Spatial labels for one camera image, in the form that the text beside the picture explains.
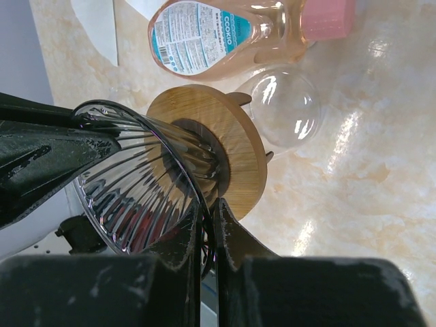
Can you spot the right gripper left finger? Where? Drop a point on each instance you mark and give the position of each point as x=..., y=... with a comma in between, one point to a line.
x=173, y=262

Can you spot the clear glass carafe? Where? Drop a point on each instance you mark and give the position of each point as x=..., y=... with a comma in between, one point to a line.
x=285, y=107

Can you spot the white flat coffee filter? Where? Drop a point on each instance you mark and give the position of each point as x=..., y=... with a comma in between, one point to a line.
x=97, y=19

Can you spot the clear ribbed glass dripper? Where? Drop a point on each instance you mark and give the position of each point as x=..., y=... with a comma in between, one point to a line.
x=141, y=192

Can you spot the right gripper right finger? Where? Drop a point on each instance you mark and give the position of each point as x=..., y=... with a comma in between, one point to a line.
x=249, y=276

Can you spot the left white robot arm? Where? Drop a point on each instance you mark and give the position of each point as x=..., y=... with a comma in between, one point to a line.
x=43, y=148

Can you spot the pink liquid bottle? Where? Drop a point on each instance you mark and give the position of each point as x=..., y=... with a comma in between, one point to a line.
x=212, y=40

